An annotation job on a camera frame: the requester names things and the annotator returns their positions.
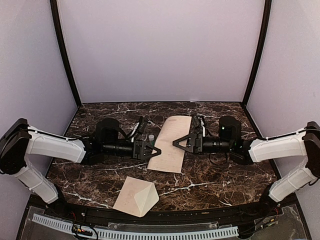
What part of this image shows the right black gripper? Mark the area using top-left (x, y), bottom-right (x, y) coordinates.
top-left (173, 132), bottom-right (233, 156)

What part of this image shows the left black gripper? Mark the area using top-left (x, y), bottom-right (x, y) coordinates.
top-left (103, 139), bottom-right (161, 161)

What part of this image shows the beige paper envelope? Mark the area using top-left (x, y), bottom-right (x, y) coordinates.
top-left (113, 176), bottom-right (160, 218)

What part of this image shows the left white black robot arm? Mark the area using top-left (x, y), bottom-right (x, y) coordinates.
top-left (0, 117), bottom-right (162, 218)

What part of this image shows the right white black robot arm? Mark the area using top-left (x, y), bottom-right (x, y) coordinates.
top-left (172, 116), bottom-right (320, 217)

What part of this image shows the white green glue stick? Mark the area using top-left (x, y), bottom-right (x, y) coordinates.
top-left (148, 134), bottom-right (155, 146)

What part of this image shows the beige paper sheet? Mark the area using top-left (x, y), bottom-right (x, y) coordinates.
top-left (147, 115), bottom-right (192, 174)

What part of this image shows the small circuit board with wires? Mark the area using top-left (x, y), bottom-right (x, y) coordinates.
top-left (71, 224), bottom-right (93, 238)

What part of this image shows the white slotted cable duct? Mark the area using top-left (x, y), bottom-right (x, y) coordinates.
top-left (31, 213), bottom-right (239, 240)

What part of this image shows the right black frame post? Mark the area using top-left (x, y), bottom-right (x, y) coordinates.
top-left (241, 0), bottom-right (272, 108)

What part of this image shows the black frame post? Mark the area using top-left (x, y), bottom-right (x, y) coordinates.
top-left (49, 0), bottom-right (82, 108)
top-left (241, 0), bottom-right (272, 108)

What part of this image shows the left black frame post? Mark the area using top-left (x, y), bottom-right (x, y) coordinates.
top-left (49, 0), bottom-right (82, 108)

